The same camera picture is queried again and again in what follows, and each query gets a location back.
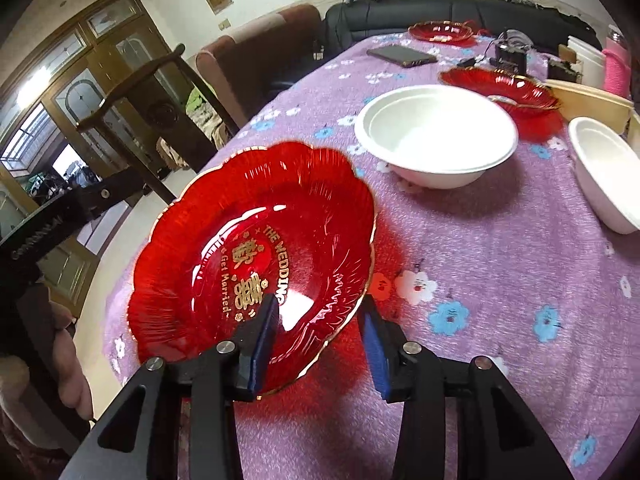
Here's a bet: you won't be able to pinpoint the small red scalloped plate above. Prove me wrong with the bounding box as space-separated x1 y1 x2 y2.
407 20 476 45

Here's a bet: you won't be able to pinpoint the brown armchair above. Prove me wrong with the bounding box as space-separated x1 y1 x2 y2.
194 4 323 136

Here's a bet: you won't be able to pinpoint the large red scalloped plate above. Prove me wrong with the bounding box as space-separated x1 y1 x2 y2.
126 141 378 397

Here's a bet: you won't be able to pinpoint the person's left forearm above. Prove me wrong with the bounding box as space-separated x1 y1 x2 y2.
0 400 86 480

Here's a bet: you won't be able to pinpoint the white paper bowl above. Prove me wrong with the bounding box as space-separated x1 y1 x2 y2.
568 116 640 235
354 84 519 190

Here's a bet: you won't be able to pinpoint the patterned blanket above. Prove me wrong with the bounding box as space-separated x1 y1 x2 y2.
157 87 236 171

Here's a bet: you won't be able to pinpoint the dark wooden chair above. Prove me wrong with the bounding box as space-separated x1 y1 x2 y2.
76 44 241 206

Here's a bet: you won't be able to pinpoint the pink bottle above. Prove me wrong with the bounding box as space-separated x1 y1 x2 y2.
601 25 632 98

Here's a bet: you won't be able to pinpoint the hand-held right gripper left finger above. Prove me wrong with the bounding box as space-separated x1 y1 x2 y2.
59 294 281 480

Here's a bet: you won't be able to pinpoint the person's left hand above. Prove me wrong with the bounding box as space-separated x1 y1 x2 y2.
47 305 93 423

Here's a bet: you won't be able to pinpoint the wooden glass-panel doors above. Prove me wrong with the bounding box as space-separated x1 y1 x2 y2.
0 0 181 321

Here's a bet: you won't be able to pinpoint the cream plastic bowl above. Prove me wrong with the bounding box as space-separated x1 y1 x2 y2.
542 78 635 133

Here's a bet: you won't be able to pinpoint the black remote control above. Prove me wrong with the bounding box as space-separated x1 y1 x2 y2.
366 44 438 69

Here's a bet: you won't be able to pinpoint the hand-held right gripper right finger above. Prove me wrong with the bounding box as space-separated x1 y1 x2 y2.
356 294 576 480

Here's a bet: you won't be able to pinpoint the black leather sofa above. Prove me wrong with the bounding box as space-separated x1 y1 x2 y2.
320 0 603 68

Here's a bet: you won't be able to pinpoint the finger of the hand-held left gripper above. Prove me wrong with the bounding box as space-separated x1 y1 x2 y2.
60 167 151 221

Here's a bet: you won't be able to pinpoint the white cup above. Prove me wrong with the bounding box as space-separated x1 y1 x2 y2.
567 35 608 88

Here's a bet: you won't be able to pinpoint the purple floral tablecloth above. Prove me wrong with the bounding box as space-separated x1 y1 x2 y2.
102 22 640 480

